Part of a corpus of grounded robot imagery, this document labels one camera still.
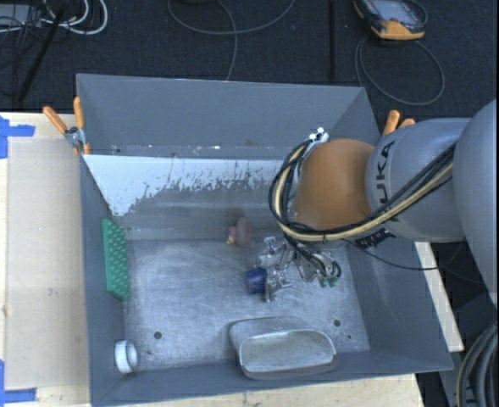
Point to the grey metal bin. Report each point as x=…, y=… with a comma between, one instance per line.
x=198, y=278

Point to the dark green flat block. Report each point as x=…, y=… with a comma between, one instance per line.
x=116, y=261

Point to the pale flat board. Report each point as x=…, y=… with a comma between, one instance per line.
x=41, y=248

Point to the grey oval metal tin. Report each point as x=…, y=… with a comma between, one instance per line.
x=285, y=350

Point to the brown toy animal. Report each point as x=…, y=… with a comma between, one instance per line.
x=242, y=230

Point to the small blue cylinder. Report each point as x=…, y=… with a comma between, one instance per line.
x=255, y=281

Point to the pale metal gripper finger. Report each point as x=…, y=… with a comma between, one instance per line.
x=277, y=280
x=274, y=253

